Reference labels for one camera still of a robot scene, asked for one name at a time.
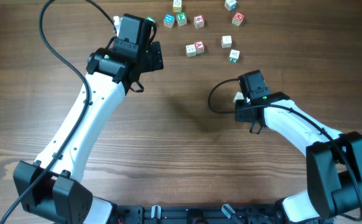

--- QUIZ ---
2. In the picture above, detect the yellow top letter block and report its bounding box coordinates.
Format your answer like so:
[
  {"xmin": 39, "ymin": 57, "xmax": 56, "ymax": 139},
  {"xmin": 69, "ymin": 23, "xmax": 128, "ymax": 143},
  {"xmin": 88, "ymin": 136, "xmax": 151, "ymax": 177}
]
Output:
[{"xmin": 172, "ymin": 0, "xmax": 182, "ymax": 12}]

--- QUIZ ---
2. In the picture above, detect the yellow sided wooden block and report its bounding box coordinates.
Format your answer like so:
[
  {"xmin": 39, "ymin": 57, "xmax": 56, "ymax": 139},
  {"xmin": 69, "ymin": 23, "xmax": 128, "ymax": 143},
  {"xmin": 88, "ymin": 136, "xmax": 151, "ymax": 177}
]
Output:
[{"xmin": 233, "ymin": 91, "xmax": 244, "ymax": 103}]

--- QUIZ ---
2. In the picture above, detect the red 6 letter block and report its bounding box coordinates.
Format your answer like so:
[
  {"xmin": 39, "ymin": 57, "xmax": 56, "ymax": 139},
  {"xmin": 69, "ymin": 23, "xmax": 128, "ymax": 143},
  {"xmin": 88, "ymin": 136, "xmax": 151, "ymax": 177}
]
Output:
[{"xmin": 193, "ymin": 15, "xmax": 205, "ymax": 29}]

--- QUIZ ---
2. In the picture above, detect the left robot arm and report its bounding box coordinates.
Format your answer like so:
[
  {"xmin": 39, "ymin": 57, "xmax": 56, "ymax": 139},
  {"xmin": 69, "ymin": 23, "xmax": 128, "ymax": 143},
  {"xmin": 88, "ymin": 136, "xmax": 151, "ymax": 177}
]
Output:
[{"xmin": 13, "ymin": 14, "xmax": 163, "ymax": 223}]

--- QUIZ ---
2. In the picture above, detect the plain wooden block left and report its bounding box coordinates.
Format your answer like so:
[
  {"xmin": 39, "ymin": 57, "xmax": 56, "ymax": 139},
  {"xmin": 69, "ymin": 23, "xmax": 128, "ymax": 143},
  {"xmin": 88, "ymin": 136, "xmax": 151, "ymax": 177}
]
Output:
[{"xmin": 185, "ymin": 44, "xmax": 197, "ymax": 57}]

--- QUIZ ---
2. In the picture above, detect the green Z letter block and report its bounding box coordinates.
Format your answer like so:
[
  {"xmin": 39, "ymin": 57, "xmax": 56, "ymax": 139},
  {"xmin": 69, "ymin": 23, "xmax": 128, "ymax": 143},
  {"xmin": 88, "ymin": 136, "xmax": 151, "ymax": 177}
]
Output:
[{"xmin": 146, "ymin": 17, "xmax": 155, "ymax": 23}]

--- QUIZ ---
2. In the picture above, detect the blue sided top block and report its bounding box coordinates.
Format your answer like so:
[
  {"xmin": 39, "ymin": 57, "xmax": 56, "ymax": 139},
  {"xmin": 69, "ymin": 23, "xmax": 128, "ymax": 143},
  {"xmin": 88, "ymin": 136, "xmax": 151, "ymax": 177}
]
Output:
[{"xmin": 225, "ymin": 0, "xmax": 238, "ymax": 11}]

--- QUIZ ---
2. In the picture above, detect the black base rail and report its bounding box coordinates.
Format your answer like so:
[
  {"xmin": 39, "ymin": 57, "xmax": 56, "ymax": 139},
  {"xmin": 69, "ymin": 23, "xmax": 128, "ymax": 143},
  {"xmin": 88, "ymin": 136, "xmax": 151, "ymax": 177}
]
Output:
[{"xmin": 108, "ymin": 204, "xmax": 284, "ymax": 224}]

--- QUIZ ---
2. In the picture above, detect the plain wooden block right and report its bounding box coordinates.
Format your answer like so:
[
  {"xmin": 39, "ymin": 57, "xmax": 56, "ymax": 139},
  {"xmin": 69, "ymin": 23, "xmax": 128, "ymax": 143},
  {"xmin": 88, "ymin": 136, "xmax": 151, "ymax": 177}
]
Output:
[{"xmin": 221, "ymin": 35, "xmax": 233, "ymax": 48}]

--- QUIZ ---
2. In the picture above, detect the plain wooden block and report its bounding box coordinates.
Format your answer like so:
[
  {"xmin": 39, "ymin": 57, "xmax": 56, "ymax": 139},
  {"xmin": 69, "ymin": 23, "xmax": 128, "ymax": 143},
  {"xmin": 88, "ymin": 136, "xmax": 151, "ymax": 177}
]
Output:
[
  {"xmin": 221, "ymin": 35, "xmax": 233, "ymax": 48},
  {"xmin": 185, "ymin": 44, "xmax": 197, "ymax": 57}
]

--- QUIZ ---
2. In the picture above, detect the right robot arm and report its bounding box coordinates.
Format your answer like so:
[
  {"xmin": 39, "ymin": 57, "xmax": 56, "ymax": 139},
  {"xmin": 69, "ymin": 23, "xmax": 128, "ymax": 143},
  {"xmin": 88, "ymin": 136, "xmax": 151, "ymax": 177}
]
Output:
[{"xmin": 235, "ymin": 70, "xmax": 362, "ymax": 223}]

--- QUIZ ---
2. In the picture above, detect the red A letter block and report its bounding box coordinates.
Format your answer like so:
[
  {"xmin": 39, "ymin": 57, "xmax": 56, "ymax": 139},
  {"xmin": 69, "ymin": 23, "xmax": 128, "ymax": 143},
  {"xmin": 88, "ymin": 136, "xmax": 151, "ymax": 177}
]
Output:
[{"xmin": 194, "ymin": 40, "xmax": 205, "ymax": 54}]

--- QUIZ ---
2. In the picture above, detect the green F letter block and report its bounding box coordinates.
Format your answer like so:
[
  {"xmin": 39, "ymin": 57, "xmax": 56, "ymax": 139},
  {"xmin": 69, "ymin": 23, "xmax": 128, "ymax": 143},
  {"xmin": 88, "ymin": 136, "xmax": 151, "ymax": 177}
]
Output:
[{"xmin": 176, "ymin": 12, "xmax": 187, "ymax": 26}]

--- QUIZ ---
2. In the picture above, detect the green sided wooden block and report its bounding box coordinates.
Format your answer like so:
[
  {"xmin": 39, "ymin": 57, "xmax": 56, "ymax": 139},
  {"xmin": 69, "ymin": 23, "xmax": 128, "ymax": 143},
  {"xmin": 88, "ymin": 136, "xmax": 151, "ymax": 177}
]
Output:
[{"xmin": 228, "ymin": 49, "xmax": 240, "ymax": 63}]

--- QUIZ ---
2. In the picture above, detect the blue letter block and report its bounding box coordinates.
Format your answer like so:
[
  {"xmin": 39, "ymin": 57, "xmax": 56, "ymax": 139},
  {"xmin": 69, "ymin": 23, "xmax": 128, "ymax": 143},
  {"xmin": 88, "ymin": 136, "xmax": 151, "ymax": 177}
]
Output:
[{"xmin": 164, "ymin": 14, "xmax": 175, "ymax": 29}]

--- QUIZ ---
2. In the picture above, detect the red M letter block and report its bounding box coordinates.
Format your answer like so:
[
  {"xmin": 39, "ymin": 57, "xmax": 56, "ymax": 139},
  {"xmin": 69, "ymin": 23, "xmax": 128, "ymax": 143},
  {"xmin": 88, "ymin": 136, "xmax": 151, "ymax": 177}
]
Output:
[{"xmin": 232, "ymin": 12, "xmax": 244, "ymax": 26}]

